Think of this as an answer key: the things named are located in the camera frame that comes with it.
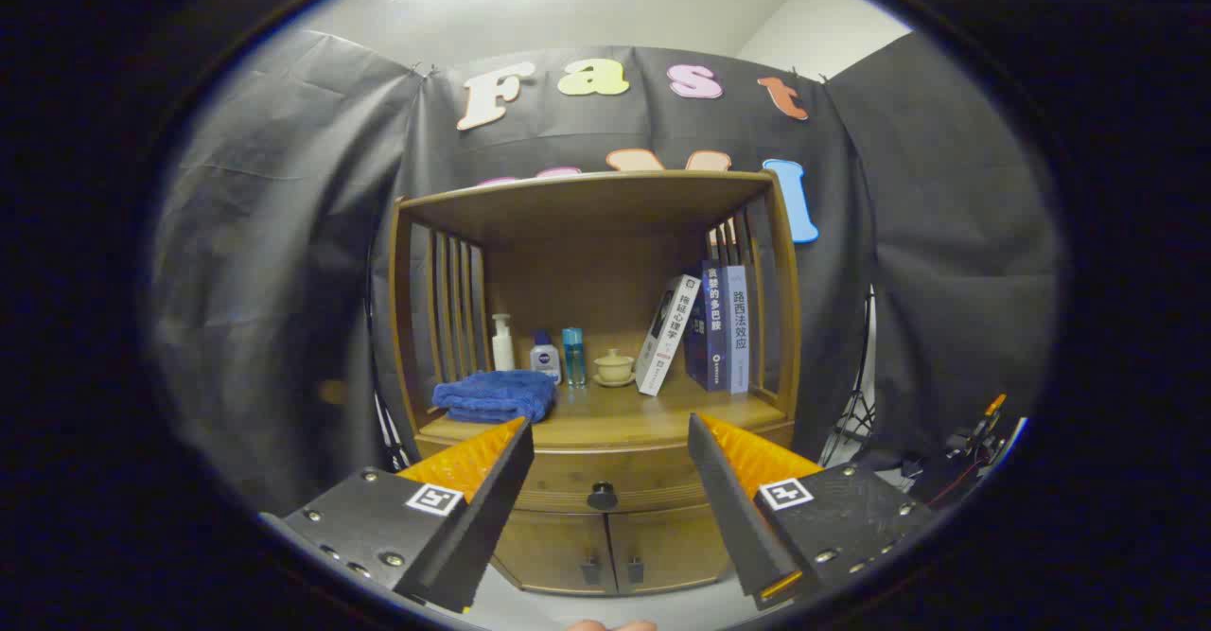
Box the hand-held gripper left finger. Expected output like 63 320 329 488
257 415 535 615

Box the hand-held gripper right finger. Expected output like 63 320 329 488
687 412 938 612

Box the wooden drawer with black knob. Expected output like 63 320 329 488
416 421 796 517

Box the wooden cabinet door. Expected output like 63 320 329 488
605 506 734 594
492 510 616 596

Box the wooden countertop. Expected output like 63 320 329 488
421 380 788 447

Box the wooden cabinet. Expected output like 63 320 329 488
386 169 803 599

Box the blue folded towel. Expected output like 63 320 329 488
432 370 557 425

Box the black backdrop stand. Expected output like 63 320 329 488
369 385 403 471
818 290 881 469

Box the white pump bottle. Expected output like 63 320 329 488
490 314 517 373

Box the white bottle with blue cap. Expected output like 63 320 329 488
529 330 563 385

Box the pale blue book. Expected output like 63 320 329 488
724 265 751 395

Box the dark blue book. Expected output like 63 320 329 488
684 260 731 393

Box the white book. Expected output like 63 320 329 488
635 274 702 396

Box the beige lidded tea cup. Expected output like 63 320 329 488
592 348 637 388

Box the black equipment with orange clip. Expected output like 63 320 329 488
899 393 1027 509

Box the black backdrop cloth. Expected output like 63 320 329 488
147 27 1065 518

